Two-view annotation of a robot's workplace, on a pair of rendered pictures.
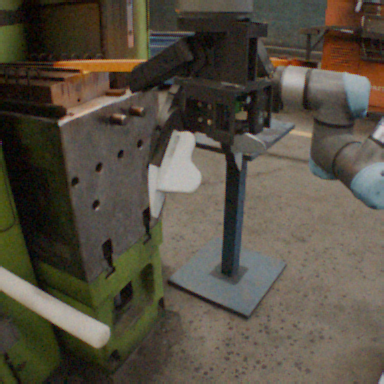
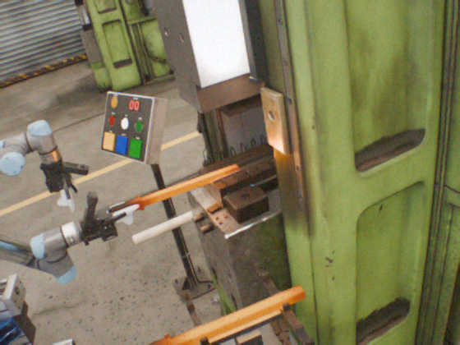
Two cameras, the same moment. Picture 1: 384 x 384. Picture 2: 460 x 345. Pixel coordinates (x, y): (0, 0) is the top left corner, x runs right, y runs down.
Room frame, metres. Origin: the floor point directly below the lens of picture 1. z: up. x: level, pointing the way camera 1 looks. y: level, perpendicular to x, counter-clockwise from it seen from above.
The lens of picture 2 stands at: (1.79, -0.64, 1.74)
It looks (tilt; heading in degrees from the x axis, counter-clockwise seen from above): 31 degrees down; 131
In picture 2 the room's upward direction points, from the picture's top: 12 degrees counter-clockwise
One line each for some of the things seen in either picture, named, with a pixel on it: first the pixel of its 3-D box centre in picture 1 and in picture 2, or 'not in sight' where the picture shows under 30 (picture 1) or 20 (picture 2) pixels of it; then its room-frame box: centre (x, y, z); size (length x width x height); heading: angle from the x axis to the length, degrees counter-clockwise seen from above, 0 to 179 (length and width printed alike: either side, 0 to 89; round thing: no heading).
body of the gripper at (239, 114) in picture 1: (218, 76); (57, 174); (0.38, -0.03, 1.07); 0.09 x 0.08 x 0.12; 49
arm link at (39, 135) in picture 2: not in sight; (41, 137); (0.38, -0.02, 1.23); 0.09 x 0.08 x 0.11; 57
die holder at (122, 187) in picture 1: (53, 161); (278, 226); (1.03, 0.43, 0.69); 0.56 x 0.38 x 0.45; 61
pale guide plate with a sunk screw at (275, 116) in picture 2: not in sight; (275, 120); (1.22, 0.23, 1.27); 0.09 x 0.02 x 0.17; 151
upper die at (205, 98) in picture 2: not in sight; (244, 72); (0.98, 0.45, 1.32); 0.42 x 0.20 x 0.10; 61
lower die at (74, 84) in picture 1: (28, 81); (259, 164); (0.98, 0.45, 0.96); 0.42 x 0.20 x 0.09; 61
